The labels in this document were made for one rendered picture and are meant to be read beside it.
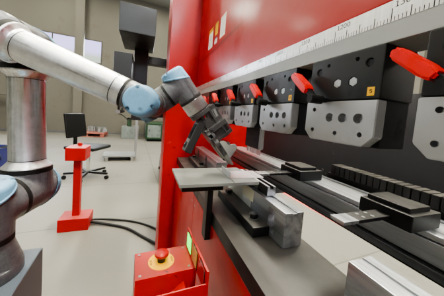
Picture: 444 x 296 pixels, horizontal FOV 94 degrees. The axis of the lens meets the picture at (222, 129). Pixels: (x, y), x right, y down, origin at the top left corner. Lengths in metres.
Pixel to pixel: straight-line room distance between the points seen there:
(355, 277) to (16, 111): 0.87
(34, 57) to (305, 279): 0.76
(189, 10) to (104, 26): 9.14
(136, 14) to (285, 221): 1.62
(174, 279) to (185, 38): 1.40
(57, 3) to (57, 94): 3.44
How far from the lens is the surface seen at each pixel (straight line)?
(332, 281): 0.60
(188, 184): 0.63
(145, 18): 1.80
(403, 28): 0.42
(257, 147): 0.73
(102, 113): 10.21
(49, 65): 0.61
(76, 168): 2.45
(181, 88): 0.64
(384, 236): 0.75
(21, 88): 0.79
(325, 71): 0.49
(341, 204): 0.80
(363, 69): 0.43
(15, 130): 0.80
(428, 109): 0.37
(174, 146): 1.55
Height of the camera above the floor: 1.21
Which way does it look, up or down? 4 degrees down
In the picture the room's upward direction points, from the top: 5 degrees clockwise
